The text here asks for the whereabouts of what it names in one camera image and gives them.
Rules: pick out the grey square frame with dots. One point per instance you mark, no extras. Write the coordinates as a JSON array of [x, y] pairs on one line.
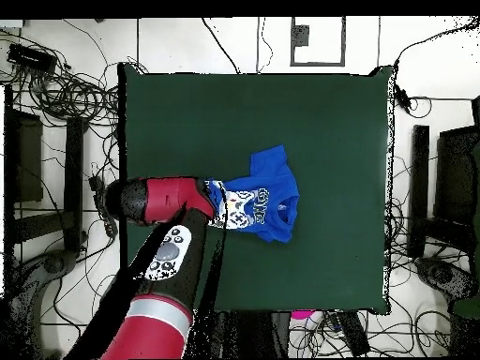
[[292, 41]]

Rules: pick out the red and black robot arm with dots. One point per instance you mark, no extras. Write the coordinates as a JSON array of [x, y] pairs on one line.
[[165, 300]]

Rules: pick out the black wooden furniture frame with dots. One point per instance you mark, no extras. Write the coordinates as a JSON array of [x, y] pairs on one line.
[[73, 168], [419, 187]]

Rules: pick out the black chair base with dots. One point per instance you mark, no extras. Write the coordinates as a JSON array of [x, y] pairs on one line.
[[52, 264], [438, 273]]

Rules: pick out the dark green table cloth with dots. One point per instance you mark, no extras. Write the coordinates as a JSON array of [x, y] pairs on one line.
[[330, 131]]

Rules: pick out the pink object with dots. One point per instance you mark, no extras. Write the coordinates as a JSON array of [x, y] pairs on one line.
[[302, 314]]

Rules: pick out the blue printed t-shirt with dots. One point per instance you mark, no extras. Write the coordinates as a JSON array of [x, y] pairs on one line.
[[270, 176]]

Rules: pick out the black power strip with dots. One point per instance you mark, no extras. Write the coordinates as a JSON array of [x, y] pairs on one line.
[[98, 183], [354, 333]]

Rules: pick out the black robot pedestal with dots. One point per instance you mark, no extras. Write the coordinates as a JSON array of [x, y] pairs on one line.
[[255, 333]]

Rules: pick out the black electronics box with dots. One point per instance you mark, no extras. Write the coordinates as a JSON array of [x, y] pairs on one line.
[[32, 58]]

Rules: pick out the black power adapter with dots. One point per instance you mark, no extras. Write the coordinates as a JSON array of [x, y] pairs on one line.
[[402, 98]]

